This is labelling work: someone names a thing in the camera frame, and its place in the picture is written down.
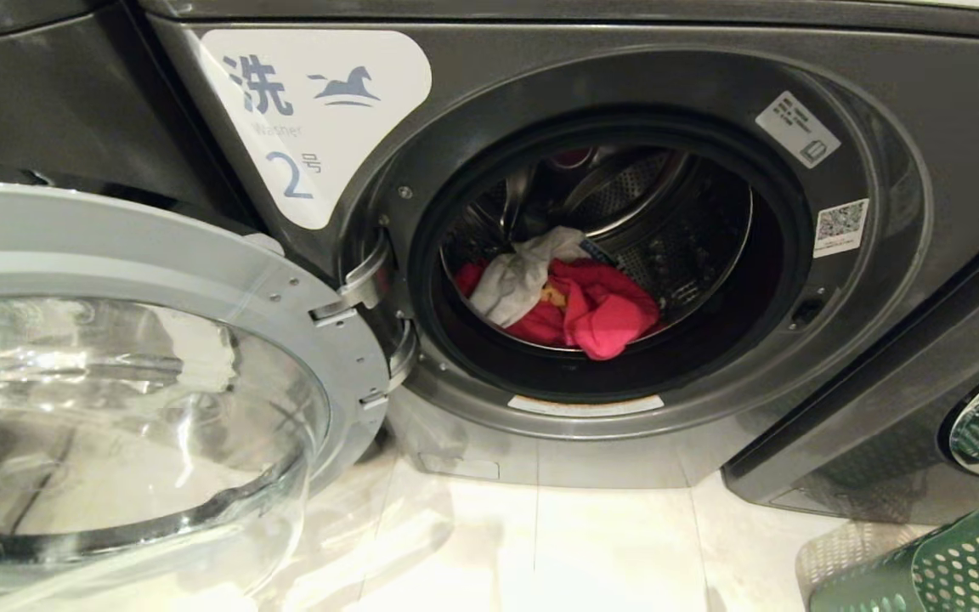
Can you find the round glass washing machine door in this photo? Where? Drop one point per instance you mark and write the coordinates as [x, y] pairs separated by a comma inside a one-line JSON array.
[[158, 289]]

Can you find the dark grey neighbouring washing machine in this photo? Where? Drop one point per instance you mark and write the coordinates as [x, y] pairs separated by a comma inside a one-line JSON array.
[[872, 425]]

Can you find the green perforated laundry basket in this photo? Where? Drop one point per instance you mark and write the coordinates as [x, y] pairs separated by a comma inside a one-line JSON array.
[[957, 565]]

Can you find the white grey garment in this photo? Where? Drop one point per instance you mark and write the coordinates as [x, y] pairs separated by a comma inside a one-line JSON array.
[[515, 276]]

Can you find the pink red garment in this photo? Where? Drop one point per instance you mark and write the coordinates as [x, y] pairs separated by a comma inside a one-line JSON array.
[[607, 311]]

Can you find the dark grey appliance cabinet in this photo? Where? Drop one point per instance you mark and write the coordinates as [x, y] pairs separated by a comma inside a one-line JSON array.
[[56, 102]]

